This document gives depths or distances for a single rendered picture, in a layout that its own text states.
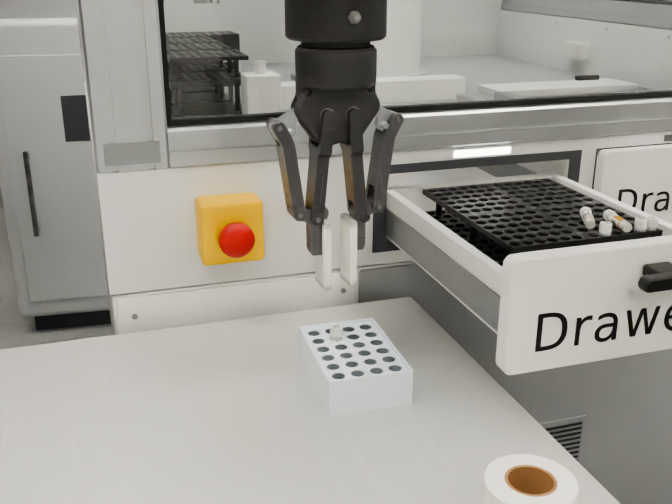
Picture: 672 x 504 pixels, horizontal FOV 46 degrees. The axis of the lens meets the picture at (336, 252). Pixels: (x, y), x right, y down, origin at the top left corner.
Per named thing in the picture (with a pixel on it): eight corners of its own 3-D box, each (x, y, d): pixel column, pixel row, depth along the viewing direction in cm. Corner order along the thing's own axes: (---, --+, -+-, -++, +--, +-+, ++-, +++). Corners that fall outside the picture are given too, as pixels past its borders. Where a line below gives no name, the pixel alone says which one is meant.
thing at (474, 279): (740, 314, 79) (751, 257, 77) (511, 350, 72) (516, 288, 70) (531, 204, 115) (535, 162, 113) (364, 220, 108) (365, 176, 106)
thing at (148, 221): (802, 215, 121) (822, 120, 116) (109, 295, 92) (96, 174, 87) (499, 109, 206) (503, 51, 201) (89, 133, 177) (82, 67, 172)
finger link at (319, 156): (339, 111, 73) (324, 110, 72) (325, 228, 76) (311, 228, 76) (325, 104, 76) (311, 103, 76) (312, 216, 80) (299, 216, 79)
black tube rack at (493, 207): (654, 286, 85) (662, 229, 83) (507, 307, 80) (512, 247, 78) (543, 225, 105) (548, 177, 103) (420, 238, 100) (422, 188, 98)
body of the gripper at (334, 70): (363, 37, 77) (362, 132, 80) (279, 40, 74) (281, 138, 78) (395, 44, 71) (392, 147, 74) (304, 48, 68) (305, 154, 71)
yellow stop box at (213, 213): (266, 262, 91) (264, 202, 89) (204, 269, 89) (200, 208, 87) (257, 248, 96) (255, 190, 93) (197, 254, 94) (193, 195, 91)
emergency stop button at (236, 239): (256, 257, 88) (255, 223, 87) (221, 261, 87) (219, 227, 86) (251, 249, 91) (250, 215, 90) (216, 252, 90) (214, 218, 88)
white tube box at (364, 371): (412, 405, 77) (413, 370, 76) (328, 417, 75) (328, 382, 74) (372, 348, 88) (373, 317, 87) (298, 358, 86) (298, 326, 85)
